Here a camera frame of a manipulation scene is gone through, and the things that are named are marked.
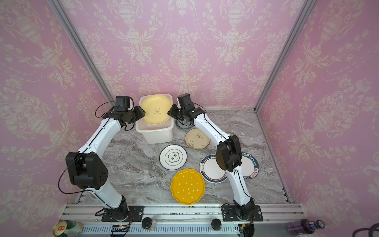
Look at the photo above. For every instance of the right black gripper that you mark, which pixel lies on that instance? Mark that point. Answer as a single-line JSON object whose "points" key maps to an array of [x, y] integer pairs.
{"points": [[172, 111]]}

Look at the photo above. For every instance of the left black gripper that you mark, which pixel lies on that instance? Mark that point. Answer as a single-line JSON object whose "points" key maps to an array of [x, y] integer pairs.
{"points": [[140, 112]]}

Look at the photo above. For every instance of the pale yellow bear plate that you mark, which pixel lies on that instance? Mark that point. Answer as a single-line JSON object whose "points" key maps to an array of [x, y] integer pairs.
{"points": [[156, 109]]}

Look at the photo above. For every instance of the white plate red green rim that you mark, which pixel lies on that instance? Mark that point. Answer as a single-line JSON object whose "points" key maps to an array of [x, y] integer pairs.
{"points": [[210, 170]]}

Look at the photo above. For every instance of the yellow polka dot plate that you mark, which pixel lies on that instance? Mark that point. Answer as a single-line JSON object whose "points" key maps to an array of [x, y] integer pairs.
{"points": [[187, 186]]}

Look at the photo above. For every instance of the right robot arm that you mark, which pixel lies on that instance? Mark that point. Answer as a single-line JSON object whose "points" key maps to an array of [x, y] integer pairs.
{"points": [[228, 155]]}

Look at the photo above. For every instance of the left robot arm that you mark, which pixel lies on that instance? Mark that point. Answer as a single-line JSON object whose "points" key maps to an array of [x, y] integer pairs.
{"points": [[87, 170]]}

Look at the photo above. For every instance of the white plastic bin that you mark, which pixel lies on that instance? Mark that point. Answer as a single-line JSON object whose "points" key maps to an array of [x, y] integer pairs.
{"points": [[154, 134]]}

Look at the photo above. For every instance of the small teal patterned plate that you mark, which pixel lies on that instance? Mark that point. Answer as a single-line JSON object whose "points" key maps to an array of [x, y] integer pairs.
{"points": [[184, 125]]}

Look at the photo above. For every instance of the beige plate floral pattern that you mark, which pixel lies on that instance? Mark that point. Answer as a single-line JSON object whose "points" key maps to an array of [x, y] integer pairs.
{"points": [[196, 139]]}

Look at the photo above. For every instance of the white plate green line pattern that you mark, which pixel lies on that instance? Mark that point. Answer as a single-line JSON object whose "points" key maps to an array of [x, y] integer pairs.
{"points": [[173, 157]]}

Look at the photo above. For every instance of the white plate dark lettered rim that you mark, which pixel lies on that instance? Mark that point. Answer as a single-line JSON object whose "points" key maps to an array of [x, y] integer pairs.
{"points": [[250, 166]]}

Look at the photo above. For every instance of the left jar black lid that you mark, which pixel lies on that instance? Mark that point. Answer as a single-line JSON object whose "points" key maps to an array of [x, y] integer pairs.
{"points": [[149, 224]]}

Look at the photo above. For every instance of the jar black lid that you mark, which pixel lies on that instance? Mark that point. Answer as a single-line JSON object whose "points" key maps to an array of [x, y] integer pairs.
{"points": [[216, 224], [149, 224]]}

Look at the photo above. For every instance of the right jar black lid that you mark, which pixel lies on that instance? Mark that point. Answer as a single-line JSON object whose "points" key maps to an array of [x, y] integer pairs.
{"points": [[216, 224]]}

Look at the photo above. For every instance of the green can gold lid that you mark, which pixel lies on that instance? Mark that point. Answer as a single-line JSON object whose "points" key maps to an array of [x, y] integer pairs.
{"points": [[67, 228]]}

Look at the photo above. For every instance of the purple drink bottle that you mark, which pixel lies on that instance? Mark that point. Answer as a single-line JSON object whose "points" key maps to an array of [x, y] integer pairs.
{"points": [[304, 226]]}

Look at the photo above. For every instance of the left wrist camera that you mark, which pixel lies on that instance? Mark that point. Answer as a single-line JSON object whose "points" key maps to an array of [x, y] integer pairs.
{"points": [[122, 103]]}

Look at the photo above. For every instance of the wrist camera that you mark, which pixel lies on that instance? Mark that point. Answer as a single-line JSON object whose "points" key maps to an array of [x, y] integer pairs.
{"points": [[122, 103], [185, 102]]}

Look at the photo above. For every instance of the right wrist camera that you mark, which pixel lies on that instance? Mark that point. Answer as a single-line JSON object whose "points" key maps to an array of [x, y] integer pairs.
{"points": [[185, 102]]}

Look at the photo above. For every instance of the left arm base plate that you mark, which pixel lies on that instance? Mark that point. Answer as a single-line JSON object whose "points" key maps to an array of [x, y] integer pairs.
{"points": [[134, 214]]}

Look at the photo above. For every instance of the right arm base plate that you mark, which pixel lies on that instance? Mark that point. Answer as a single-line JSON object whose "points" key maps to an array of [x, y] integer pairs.
{"points": [[231, 213]]}

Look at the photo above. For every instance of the white slotted cable duct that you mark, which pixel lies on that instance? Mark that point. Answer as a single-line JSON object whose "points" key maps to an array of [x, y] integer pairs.
{"points": [[161, 230]]}

